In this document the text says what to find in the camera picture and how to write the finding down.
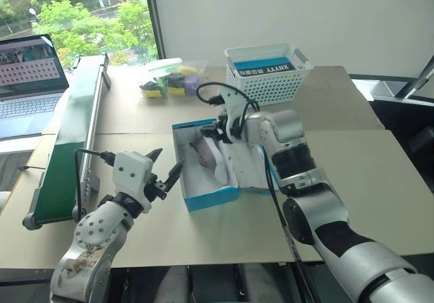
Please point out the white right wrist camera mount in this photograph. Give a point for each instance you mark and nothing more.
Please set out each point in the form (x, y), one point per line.
(234, 106)

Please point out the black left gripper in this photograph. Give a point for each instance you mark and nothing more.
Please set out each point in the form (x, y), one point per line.
(156, 189)

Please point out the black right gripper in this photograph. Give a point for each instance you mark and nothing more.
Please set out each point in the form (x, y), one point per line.
(223, 128)

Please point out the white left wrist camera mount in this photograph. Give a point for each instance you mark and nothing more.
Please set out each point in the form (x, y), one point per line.
(130, 174)

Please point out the black window frame post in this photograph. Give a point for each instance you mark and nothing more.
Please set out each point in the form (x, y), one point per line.
(154, 15)

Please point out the white plastic lattice basket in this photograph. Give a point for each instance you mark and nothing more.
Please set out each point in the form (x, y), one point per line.
(268, 86)

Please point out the pale pink shoe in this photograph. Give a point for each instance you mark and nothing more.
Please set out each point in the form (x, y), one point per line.
(221, 171)
(204, 152)

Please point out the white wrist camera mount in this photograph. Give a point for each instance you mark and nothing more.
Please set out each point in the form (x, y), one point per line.
(234, 106)
(130, 174)

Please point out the blue and white shoebox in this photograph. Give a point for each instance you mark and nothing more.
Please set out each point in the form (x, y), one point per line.
(210, 196)

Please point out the open grey laptop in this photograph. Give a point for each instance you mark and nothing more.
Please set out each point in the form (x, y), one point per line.
(27, 79)

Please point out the green conveyor belt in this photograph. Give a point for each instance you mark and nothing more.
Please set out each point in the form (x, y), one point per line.
(68, 154)

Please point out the purple sponge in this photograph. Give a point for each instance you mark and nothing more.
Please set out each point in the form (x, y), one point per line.
(191, 86)

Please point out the clear plastic bag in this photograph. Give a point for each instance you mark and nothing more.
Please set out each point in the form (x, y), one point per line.
(190, 66)

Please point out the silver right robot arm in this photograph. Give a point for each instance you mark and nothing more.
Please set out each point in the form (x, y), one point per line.
(325, 211)

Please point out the yellow and green sponge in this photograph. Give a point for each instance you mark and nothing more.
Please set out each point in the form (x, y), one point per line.
(153, 94)
(176, 90)

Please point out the blue printed carton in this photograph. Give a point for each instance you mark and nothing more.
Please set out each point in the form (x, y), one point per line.
(264, 66)

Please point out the silver metal stand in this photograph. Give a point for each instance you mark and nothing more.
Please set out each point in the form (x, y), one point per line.
(418, 81)

